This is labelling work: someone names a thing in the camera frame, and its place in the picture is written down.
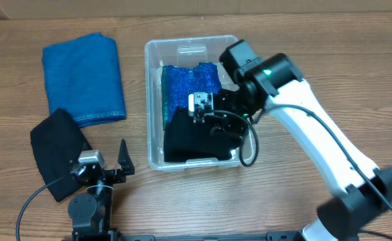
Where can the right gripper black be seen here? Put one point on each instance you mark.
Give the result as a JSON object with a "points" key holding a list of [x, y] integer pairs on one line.
{"points": [[220, 130]]}

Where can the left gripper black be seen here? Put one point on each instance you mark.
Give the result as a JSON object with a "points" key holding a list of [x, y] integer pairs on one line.
{"points": [[126, 165]]}

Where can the black garment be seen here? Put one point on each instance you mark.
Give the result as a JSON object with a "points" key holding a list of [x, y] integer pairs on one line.
{"points": [[186, 147], [182, 124]]}

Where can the blue sequin garment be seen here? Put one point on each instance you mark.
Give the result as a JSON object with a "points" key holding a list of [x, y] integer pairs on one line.
{"points": [[177, 83]]}

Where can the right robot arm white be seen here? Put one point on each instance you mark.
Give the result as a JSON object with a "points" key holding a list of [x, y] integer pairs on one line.
{"points": [[360, 190]]}

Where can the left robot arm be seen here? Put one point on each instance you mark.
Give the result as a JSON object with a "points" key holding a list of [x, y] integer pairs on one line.
{"points": [[91, 211]]}

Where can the clear plastic container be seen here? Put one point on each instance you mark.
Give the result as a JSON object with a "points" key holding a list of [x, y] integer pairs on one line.
{"points": [[183, 53]]}

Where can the black cloth left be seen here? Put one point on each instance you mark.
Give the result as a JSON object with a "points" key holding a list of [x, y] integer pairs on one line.
{"points": [[56, 143]]}

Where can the folded blue towel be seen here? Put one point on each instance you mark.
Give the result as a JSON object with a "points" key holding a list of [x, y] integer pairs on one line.
{"points": [[83, 77]]}

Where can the cardboard backdrop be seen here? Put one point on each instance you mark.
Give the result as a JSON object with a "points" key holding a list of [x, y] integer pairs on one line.
{"points": [[58, 9]]}

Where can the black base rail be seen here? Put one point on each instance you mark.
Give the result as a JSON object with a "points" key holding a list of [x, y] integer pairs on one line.
{"points": [[269, 236]]}

